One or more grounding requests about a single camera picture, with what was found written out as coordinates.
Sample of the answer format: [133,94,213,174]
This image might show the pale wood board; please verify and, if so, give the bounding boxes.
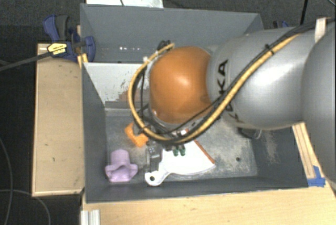
[31,42,86,197]

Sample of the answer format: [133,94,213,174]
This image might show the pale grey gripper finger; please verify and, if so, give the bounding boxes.
[148,147,161,172]

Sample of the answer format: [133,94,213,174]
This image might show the purple plastic toy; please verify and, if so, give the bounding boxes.
[104,148,139,184]

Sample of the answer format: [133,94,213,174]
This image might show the orange toy block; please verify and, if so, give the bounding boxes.
[124,122,149,148]

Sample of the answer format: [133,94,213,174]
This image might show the white board with handle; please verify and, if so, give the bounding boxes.
[144,140,217,187]

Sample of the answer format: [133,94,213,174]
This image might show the grey metal bin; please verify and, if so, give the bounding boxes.
[79,3,309,203]

